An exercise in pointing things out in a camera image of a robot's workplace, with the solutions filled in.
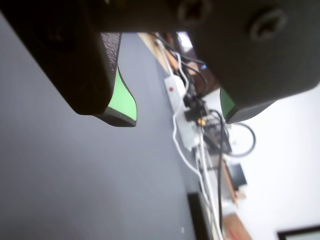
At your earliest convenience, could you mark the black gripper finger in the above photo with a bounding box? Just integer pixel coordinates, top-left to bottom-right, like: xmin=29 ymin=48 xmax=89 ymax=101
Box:
xmin=176 ymin=0 xmax=320 ymax=125
xmin=0 ymin=0 xmax=139 ymax=128

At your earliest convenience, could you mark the small black box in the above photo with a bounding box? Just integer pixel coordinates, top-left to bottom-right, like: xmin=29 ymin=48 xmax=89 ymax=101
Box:
xmin=228 ymin=162 xmax=249 ymax=188

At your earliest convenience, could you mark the black plug cluster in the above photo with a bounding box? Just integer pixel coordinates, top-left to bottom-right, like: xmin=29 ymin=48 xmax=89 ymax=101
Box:
xmin=183 ymin=93 xmax=209 ymax=123

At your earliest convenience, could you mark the dark grey mat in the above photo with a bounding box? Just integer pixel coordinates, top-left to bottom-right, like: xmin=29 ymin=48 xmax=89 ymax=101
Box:
xmin=0 ymin=11 xmax=209 ymax=240

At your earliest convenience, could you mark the white power strip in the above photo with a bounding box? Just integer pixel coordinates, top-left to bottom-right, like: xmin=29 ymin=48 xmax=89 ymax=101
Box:
xmin=163 ymin=76 xmax=201 ymax=152

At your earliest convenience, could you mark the black flat device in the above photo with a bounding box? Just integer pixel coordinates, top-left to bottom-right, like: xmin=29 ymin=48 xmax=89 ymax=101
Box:
xmin=186 ymin=191 xmax=214 ymax=240

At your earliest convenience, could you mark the black framed panel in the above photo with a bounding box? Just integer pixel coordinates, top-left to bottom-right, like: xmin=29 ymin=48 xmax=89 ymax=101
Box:
xmin=276 ymin=226 xmax=320 ymax=240

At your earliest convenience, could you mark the black looped cable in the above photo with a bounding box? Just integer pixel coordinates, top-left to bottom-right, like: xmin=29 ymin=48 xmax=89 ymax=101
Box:
xmin=214 ymin=109 xmax=257 ymax=158

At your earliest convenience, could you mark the thick white cable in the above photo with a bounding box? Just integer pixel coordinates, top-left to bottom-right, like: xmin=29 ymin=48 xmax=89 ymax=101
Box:
xmin=171 ymin=51 xmax=204 ymax=181

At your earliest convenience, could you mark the white cable bundle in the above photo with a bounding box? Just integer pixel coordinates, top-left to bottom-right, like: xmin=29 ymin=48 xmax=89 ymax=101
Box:
xmin=196 ymin=134 xmax=225 ymax=240

